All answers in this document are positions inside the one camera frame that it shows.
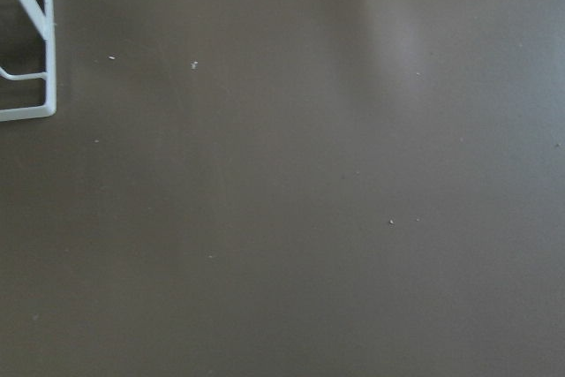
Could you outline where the white wire cup rack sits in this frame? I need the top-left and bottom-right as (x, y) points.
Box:
(0, 0), (58, 124)

